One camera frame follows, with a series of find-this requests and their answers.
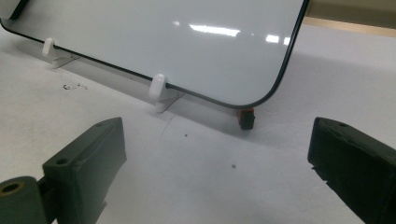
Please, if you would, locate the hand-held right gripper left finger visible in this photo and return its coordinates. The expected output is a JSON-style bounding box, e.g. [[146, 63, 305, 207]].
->
[[42, 117, 128, 224]]

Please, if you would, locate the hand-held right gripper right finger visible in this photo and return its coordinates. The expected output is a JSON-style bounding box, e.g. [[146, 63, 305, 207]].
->
[[306, 116, 396, 224]]

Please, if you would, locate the white whiteboard stand clip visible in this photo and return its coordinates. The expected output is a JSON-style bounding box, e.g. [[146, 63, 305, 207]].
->
[[41, 37, 81, 69], [148, 73, 185, 114]]

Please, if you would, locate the wooden table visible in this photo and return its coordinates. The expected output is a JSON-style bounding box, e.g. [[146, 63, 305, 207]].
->
[[303, 16, 396, 39]]

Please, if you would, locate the white whiteboard with black frame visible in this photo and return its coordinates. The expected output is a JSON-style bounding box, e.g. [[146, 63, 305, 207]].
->
[[0, 0, 311, 110]]

